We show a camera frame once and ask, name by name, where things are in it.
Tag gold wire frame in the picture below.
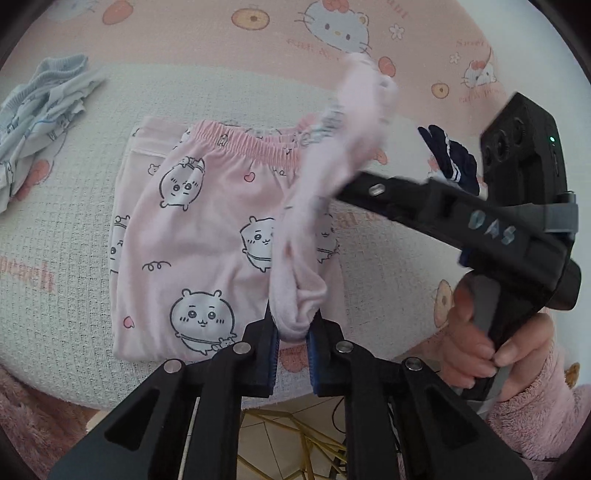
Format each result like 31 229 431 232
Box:
238 411 352 480

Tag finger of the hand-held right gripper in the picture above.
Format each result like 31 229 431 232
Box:
335 171 435 230

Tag black cable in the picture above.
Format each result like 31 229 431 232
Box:
331 396 354 435

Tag small pink garment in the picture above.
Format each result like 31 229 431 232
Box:
270 53 400 343

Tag pink bear print pajama pants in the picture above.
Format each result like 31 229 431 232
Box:
110 115 347 361

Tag navy shorts with white stripes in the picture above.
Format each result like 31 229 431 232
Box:
418 124 485 195

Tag pale blue printed garment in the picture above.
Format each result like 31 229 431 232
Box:
0 54 107 213

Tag pink cat printed blanket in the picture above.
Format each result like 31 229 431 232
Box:
0 0 573 411

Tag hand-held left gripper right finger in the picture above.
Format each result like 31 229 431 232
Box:
308 310 539 480

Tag person's right forearm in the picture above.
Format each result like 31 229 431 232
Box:
485 342 591 480

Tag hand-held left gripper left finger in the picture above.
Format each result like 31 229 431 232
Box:
48 300 281 480

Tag person's right hand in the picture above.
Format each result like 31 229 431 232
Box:
438 279 556 401

